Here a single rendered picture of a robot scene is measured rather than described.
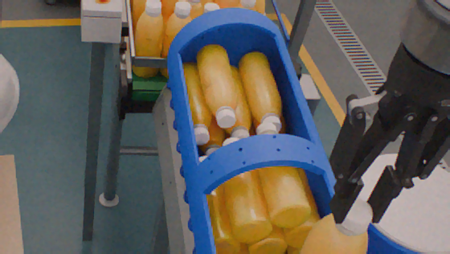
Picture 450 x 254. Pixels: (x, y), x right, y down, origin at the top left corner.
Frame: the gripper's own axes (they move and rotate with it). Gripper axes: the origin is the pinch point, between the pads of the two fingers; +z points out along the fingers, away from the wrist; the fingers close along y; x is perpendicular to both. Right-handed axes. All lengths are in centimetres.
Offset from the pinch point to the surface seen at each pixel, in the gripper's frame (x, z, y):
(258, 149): 31.6, 25.7, 0.3
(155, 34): 89, 44, -11
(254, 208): 23.5, 32.3, -0.5
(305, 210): 21.1, 29.7, 7.7
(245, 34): 74, 32, 8
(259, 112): 53, 37, 8
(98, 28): 91, 44, -25
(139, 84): 87, 59, -14
